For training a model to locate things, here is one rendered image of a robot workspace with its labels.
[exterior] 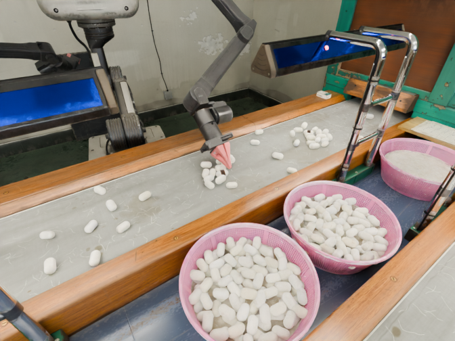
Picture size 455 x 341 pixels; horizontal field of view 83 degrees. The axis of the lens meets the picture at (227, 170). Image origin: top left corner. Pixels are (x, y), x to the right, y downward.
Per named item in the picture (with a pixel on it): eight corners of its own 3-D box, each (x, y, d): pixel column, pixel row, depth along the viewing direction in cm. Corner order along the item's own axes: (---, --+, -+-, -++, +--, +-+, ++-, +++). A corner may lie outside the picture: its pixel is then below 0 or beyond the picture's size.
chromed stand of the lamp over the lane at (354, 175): (292, 166, 95) (317, 30, 69) (328, 149, 104) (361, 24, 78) (336, 194, 83) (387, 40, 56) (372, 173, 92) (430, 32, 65)
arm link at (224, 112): (183, 101, 86) (192, 88, 79) (210, 97, 93) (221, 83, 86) (197, 134, 86) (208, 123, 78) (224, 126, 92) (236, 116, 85)
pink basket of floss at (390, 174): (380, 201, 80) (391, 176, 74) (363, 155, 101) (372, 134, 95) (479, 215, 75) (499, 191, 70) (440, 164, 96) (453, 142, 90)
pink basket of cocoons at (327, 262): (261, 250, 65) (265, 225, 60) (300, 193, 83) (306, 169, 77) (376, 312, 53) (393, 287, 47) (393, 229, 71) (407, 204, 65)
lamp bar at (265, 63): (250, 71, 66) (251, 40, 62) (383, 44, 94) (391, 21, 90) (271, 79, 61) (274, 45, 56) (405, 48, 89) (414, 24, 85)
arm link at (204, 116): (189, 116, 84) (195, 107, 79) (206, 112, 88) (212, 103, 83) (198, 134, 83) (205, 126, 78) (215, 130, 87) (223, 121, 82)
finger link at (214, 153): (246, 159, 80) (232, 132, 81) (227, 167, 76) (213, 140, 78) (238, 166, 86) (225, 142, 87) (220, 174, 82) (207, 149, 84)
